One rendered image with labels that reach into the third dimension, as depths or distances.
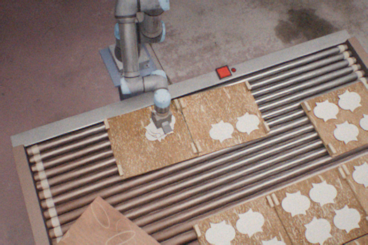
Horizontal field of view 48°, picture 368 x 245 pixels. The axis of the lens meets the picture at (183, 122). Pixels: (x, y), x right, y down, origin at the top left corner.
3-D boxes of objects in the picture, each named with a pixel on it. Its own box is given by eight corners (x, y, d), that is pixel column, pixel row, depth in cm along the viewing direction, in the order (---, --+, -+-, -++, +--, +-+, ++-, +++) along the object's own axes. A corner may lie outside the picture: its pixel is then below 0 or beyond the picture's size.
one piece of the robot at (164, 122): (160, 126, 196) (160, 140, 211) (177, 118, 198) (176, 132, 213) (149, 106, 200) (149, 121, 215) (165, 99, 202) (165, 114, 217)
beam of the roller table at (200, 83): (13, 140, 221) (9, 136, 216) (341, 34, 265) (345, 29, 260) (16, 154, 218) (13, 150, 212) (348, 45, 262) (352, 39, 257)
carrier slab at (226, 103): (177, 100, 230) (177, 99, 229) (245, 81, 238) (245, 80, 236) (198, 156, 217) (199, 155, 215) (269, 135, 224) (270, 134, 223)
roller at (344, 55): (30, 157, 215) (27, 154, 211) (345, 53, 257) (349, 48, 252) (33, 166, 214) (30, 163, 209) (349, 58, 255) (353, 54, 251)
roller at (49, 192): (39, 192, 208) (37, 190, 204) (363, 79, 249) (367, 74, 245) (42, 202, 206) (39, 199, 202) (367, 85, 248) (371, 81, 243)
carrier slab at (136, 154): (103, 120, 222) (103, 119, 221) (176, 100, 230) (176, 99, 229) (121, 180, 209) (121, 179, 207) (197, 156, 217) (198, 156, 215)
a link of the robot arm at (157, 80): (142, 69, 195) (145, 90, 191) (166, 68, 197) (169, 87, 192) (142, 78, 203) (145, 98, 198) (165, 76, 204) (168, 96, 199)
